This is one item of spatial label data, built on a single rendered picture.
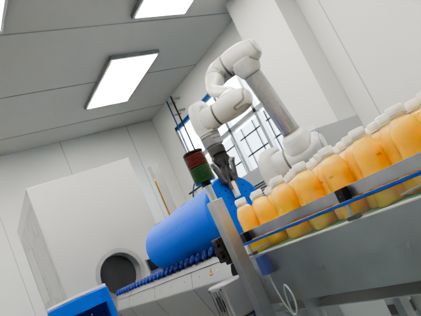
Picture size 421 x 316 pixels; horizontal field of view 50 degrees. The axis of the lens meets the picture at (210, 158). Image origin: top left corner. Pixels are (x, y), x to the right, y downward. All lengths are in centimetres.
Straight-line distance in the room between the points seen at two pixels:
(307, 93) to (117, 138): 386
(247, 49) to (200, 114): 57
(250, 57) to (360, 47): 243
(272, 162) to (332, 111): 219
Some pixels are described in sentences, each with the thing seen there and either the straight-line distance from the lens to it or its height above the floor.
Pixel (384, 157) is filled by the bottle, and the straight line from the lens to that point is 113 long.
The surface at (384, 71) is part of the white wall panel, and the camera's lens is 458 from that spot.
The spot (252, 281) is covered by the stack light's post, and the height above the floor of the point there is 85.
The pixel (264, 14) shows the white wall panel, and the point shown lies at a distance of 507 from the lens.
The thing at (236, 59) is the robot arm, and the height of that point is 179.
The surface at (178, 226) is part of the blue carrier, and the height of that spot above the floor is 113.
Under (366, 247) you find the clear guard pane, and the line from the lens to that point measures 109.
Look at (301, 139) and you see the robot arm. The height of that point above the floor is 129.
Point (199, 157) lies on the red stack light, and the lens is 133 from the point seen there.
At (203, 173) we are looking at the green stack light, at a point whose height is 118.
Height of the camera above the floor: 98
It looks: 10 degrees up
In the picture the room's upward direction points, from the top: 25 degrees counter-clockwise
